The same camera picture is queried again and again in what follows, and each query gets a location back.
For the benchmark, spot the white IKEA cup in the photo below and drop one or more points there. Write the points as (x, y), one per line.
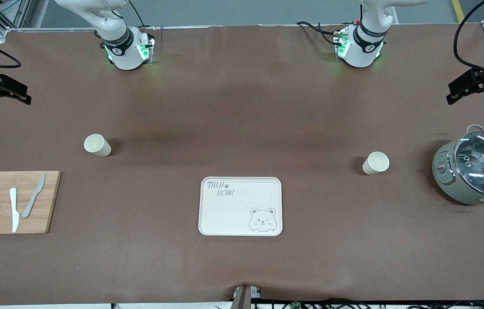
(375, 163)
(97, 145)

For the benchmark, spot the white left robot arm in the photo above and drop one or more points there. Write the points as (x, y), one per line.
(360, 51)

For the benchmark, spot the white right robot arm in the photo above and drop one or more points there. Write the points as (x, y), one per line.
(117, 47)

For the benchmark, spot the cream bear print tray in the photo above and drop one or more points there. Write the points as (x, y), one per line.
(233, 219)

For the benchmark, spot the grey-green electric pot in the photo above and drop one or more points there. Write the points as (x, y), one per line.
(448, 180)

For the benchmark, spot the grey plastic knife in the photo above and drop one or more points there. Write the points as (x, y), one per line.
(31, 201)

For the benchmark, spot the white plastic knife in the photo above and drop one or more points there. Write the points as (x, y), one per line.
(14, 210)

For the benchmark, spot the bamboo cutting board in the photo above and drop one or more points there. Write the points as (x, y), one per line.
(48, 206)

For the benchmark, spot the brown table cover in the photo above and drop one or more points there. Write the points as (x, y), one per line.
(242, 107)

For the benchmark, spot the silver table edge rail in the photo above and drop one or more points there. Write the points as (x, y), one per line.
(53, 29)

